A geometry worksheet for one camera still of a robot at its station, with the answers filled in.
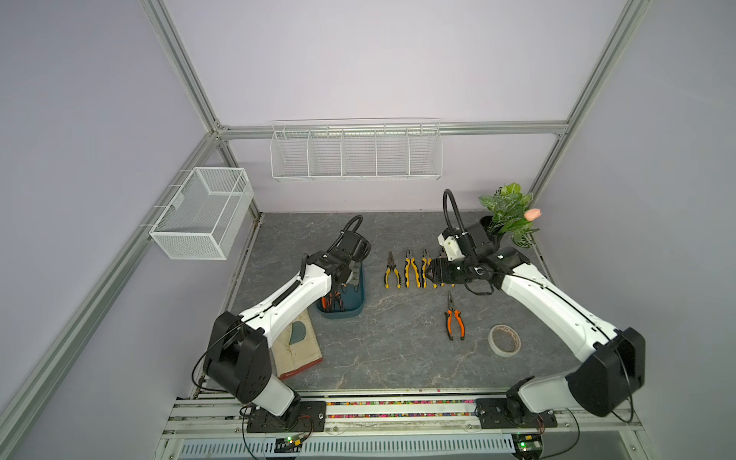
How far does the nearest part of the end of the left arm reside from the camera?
60cm

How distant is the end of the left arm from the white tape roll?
1.60 ft

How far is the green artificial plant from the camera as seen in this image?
85 centimetres

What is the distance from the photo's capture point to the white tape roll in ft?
2.80

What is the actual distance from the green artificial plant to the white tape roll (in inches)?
10.6

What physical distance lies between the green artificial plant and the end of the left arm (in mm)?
443
